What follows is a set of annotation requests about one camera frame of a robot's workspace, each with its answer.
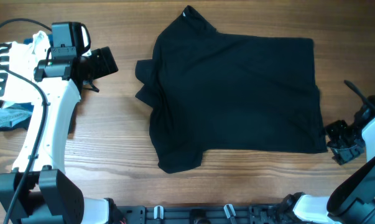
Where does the black t-shirt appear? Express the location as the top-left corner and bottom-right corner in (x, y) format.
(135, 6), (326, 174)

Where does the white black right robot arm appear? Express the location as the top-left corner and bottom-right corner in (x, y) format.
(278, 95), (375, 223)

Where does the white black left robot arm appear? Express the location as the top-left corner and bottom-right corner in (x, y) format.
(0, 47), (125, 223)

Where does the white black striped garment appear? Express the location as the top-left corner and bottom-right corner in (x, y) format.
(0, 31), (50, 108)

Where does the dark garment under pile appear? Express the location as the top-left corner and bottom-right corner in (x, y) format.
(12, 119), (30, 130)

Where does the grey garment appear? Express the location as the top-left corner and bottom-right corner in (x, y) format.
(0, 103), (34, 131)

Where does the black mounting rail base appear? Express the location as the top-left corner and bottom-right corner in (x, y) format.
(119, 204), (299, 224)

